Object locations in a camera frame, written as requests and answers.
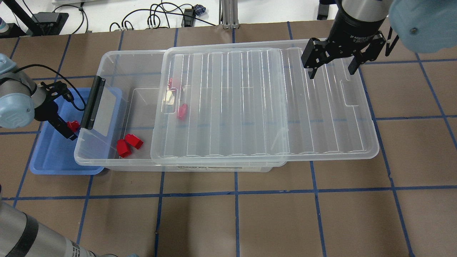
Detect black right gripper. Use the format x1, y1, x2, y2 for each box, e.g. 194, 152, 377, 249
301, 9, 386, 79

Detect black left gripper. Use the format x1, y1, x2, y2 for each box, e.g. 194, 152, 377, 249
34, 81, 77, 141

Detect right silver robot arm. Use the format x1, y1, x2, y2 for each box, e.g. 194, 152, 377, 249
301, 0, 457, 79

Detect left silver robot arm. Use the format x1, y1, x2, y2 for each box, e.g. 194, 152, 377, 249
0, 54, 98, 257

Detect clear plastic storage box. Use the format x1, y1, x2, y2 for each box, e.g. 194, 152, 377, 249
96, 48, 287, 172

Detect clear plastic box lid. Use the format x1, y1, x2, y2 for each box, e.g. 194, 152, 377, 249
150, 40, 379, 167

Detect blue plastic tray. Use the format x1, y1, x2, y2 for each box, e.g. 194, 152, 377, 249
29, 88, 125, 175

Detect black power adapter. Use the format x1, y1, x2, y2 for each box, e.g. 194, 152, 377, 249
316, 0, 333, 20

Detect red block front pair left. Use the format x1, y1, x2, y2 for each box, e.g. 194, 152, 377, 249
116, 139, 132, 158

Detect red block pair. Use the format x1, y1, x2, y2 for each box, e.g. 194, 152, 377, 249
124, 133, 144, 150
116, 139, 132, 158

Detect red block front pair right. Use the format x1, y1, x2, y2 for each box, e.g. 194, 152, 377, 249
124, 133, 144, 150

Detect red block far corner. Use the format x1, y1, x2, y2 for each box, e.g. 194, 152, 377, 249
167, 77, 181, 91

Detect red block under lid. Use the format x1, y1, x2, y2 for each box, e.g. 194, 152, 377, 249
177, 104, 188, 121

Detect black box latch handle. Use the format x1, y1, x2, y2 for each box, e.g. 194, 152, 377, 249
80, 75, 106, 130

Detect aluminium frame post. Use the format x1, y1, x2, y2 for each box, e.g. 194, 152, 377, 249
219, 0, 240, 29

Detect black cable bundle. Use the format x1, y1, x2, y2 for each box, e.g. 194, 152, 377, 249
109, 2, 217, 32

